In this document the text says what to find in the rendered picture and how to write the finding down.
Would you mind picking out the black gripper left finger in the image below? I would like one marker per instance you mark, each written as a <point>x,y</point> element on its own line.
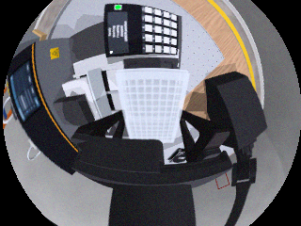
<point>99,127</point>

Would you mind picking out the white multi-well plate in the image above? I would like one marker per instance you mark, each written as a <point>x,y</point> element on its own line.
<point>146,119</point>

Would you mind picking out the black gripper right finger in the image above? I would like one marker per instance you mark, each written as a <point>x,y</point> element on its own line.
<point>211,135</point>

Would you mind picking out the black rectangular pad with white corner marks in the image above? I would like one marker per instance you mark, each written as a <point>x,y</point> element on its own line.
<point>179,156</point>

